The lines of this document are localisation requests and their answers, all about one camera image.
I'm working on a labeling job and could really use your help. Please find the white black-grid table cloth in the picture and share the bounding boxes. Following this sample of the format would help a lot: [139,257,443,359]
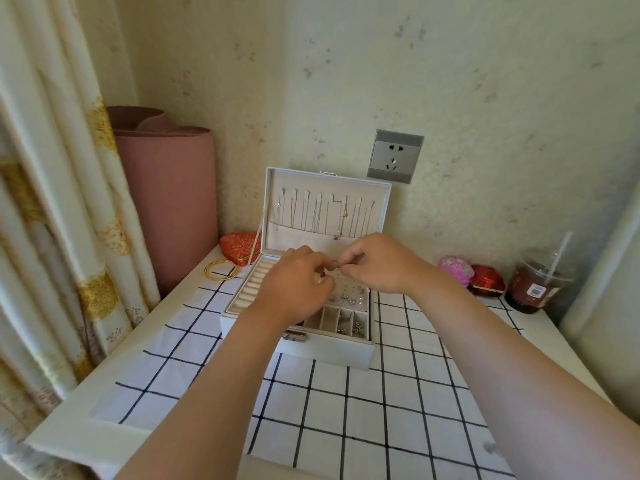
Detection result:
[115,279,523,480]

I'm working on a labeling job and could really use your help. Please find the white wooden jewelry box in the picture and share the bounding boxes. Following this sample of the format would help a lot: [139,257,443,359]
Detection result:
[219,167,393,371]

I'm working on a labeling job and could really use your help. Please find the person's left hand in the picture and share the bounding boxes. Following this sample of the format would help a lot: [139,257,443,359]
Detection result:
[247,246,339,331]

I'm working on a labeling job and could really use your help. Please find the cream gold floral curtain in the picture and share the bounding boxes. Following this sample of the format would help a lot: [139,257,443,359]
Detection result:
[0,0,161,480]

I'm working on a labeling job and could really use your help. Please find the red heart-shaped box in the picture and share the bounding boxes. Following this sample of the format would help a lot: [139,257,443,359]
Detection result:
[219,232,262,268]

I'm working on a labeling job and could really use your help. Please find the row of thin chain necklaces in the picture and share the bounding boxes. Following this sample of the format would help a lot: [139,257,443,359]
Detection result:
[273,189,377,241]

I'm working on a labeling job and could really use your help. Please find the person's right forearm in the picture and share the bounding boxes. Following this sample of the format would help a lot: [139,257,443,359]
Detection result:
[407,267,640,480]

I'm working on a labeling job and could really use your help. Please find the grey wall socket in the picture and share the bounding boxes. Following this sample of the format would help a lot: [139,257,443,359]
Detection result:
[367,128,425,185]

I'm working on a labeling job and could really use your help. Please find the pile of mixed earrings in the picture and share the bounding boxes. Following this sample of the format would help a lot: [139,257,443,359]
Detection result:
[335,314,369,339]

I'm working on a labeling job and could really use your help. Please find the person's left forearm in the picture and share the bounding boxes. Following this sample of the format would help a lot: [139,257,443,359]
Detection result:
[115,309,296,480]

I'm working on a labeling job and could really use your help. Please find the thin gold bangle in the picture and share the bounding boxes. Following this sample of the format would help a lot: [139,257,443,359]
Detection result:
[203,259,242,282]

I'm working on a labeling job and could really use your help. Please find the pink rolled mat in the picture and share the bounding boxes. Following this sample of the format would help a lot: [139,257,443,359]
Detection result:
[106,105,219,295]

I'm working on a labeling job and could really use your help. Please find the pink round trinket box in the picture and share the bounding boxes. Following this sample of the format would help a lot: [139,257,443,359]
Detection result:
[437,255,475,287]

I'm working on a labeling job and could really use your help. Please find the person's right hand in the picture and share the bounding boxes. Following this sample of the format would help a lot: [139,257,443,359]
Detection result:
[335,233,436,295]

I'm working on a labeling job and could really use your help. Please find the red faceted gift box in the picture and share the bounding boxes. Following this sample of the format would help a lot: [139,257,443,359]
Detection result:
[469,264,507,297]

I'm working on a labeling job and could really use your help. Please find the white padded headboard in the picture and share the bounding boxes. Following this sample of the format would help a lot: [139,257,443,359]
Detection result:
[559,179,640,425]

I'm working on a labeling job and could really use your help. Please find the clear plastic drink cup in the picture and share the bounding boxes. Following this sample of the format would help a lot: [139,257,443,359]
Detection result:
[505,247,576,315]

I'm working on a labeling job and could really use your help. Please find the white drinking straw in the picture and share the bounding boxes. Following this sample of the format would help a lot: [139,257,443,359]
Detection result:
[547,231,573,275]

